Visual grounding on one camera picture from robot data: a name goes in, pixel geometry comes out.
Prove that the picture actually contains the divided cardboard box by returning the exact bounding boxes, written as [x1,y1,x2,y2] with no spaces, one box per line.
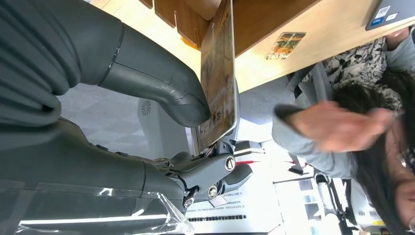
[138,0,322,58]

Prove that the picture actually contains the grey laptop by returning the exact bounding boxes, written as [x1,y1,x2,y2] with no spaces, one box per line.
[365,0,415,32]

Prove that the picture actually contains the grey kiosk stand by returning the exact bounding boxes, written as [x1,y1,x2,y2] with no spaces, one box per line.
[137,97,198,160]

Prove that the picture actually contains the white sign with text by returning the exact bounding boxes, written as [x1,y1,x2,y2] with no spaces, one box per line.
[185,181,283,235]

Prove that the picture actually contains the person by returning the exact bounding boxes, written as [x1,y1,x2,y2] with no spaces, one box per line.
[272,25,415,235]

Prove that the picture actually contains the clear plastic film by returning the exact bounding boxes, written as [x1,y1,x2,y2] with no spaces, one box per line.
[13,181,195,235]

